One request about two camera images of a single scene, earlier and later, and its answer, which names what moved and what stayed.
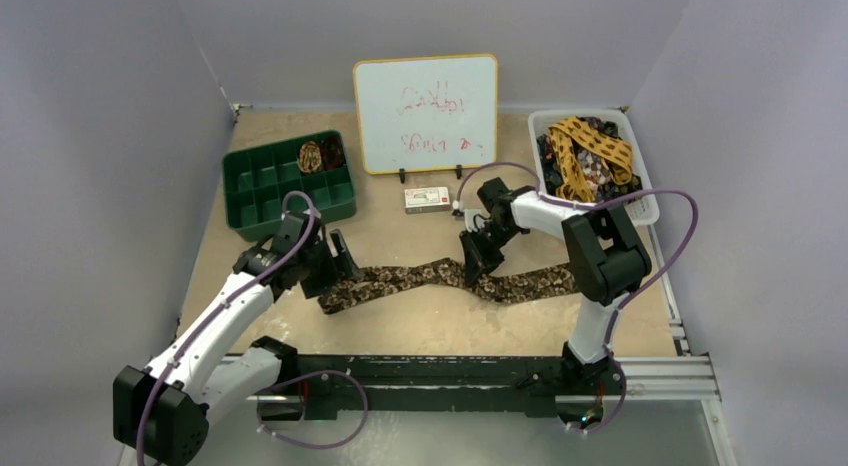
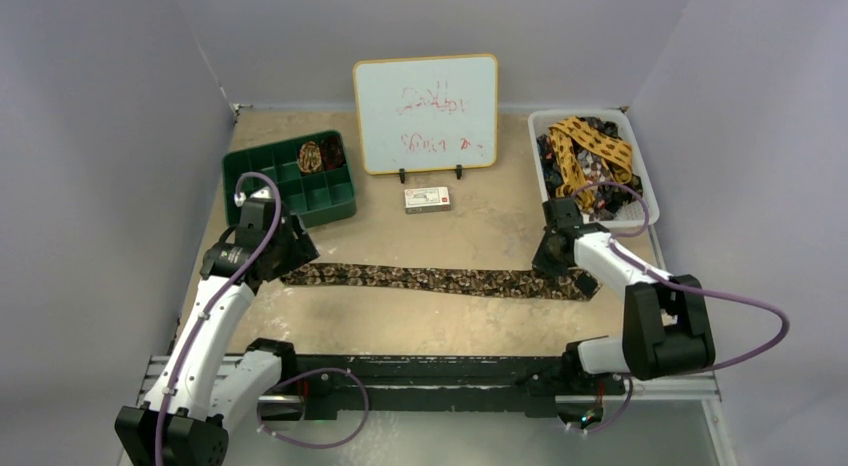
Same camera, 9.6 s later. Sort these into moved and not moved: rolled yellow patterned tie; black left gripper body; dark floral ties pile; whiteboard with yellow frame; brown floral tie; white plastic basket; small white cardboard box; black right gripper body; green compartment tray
Moved: black right gripper body; black left gripper body; brown floral tie
Not moved: white plastic basket; dark floral ties pile; rolled yellow patterned tie; green compartment tray; whiteboard with yellow frame; small white cardboard box
